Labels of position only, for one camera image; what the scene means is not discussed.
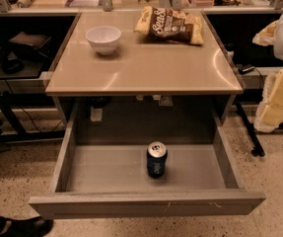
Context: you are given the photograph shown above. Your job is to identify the white ceramic bowl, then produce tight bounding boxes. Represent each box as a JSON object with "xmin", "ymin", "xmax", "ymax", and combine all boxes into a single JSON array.
[{"xmin": 86, "ymin": 26, "xmax": 121, "ymax": 55}]

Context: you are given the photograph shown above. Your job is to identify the blue pepsi can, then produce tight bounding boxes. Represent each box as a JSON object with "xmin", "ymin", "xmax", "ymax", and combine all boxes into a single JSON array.
[{"xmin": 147, "ymin": 141, "xmax": 168, "ymax": 178}]

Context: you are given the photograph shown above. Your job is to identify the open grey drawer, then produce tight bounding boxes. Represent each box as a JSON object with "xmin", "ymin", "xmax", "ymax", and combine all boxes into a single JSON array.
[{"xmin": 30, "ymin": 99, "xmax": 265, "ymax": 218}]

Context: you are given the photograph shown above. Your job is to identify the black shoe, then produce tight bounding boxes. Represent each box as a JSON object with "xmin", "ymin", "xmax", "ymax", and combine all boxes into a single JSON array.
[{"xmin": 0, "ymin": 216, "xmax": 54, "ymax": 237}]

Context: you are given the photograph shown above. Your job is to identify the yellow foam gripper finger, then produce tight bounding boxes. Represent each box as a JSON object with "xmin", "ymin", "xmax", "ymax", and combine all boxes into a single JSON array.
[
  {"xmin": 252, "ymin": 21, "xmax": 277, "ymax": 46},
  {"xmin": 253, "ymin": 69, "xmax": 283, "ymax": 132}
]

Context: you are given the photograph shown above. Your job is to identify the brown chip bag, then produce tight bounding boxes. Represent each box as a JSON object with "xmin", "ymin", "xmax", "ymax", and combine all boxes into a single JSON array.
[{"xmin": 134, "ymin": 6, "xmax": 204, "ymax": 45}]

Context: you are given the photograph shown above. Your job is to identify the black power adapter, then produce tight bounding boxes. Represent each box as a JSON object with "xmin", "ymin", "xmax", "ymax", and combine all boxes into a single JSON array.
[{"xmin": 238, "ymin": 64, "xmax": 255, "ymax": 75}]

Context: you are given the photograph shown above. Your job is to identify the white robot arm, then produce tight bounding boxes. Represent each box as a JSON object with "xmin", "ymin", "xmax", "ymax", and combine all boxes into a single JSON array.
[{"xmin": 252, "ymin": 14, "xmax": 283, "ymax": 132}]

